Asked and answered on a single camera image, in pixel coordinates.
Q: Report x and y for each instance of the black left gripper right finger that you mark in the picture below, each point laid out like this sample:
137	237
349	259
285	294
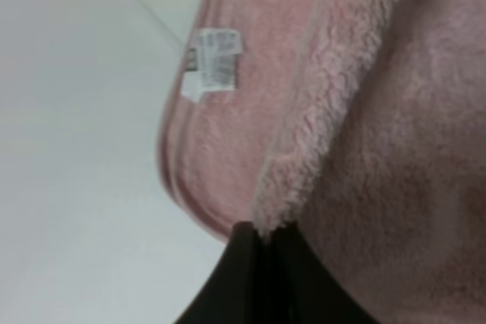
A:
314	294

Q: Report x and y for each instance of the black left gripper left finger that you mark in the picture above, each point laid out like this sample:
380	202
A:
228	296

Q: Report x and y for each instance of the pink terry towel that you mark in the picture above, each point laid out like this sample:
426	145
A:
360	121

